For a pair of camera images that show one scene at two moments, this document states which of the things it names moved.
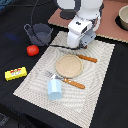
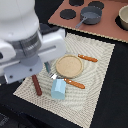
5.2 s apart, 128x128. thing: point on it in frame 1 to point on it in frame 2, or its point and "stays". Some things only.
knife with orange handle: x=87 y=58 stays
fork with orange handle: x=70 y=82 stays
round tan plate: x=69 y=66 stays
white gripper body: x=81 y=32 to x=24 y=56
